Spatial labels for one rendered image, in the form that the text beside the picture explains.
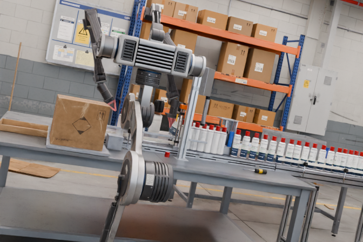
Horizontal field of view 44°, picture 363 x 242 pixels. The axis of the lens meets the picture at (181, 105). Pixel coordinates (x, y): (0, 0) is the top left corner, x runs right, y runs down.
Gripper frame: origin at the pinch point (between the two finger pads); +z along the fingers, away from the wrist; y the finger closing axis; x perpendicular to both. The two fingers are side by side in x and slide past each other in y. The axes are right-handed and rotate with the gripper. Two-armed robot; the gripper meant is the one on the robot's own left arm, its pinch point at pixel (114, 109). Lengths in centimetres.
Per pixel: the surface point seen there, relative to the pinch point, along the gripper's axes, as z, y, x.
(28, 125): -18, 14, 55
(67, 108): -20, -41, 26
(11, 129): -24, -11, 62
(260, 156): 86, -1, -76
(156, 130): 33.5, 25.1, -21.2
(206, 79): 11, -18, -62
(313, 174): 122, -4, -107
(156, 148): 37.5, -4.2, -10.8
